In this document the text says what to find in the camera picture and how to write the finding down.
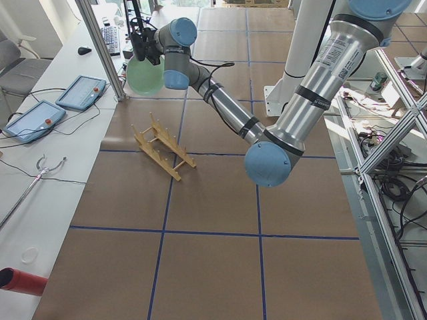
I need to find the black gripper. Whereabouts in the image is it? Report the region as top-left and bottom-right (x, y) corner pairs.
(129, 28), (161, 65)

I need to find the light green ceramic plate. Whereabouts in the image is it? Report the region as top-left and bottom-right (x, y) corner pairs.
(126, 57), (164, 96)

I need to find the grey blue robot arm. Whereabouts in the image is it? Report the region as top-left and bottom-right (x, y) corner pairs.
(127, 1), (409, 187)

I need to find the black keyboard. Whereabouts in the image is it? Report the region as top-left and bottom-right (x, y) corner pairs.
(100, 25), (121, 56)

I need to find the black computer mouse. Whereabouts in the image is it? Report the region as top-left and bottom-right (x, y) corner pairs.
(77, 47), (92, 56)

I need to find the blue teach pendant far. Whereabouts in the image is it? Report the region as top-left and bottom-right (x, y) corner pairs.
(55, 75), (107, 111)

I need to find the blue teach pendant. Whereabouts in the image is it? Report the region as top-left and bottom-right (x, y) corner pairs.
(4, 100), (66, 143)
(55, 75), (107, 111)

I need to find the wooden dish rack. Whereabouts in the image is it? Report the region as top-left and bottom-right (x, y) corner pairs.
(131, 113), (197, 181)

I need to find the grey office chair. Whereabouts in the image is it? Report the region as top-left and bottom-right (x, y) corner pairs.
(1, 31), (51, 96)

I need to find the blue teach pendant near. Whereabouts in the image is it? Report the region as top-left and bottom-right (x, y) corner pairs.
(4, 100), (66, 143)

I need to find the metal reacher grabber tool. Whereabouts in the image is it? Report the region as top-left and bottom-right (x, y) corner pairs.
(1, 155), (67, 229)

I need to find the clear tape roll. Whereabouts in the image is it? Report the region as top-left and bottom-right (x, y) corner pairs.
(21, 247), (39, 265)

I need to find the red cylinder tube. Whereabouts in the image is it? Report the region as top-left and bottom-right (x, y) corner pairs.
(1, 267), (48, 297)

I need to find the aluminium frame post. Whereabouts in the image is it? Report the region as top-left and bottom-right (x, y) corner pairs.
(75, 0), (126, 101)

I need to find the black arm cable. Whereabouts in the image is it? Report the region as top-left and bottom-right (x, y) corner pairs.
(186, 55), (268, 141)

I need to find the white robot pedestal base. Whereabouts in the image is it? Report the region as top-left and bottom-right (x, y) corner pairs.
(264, 0), (336, 117)

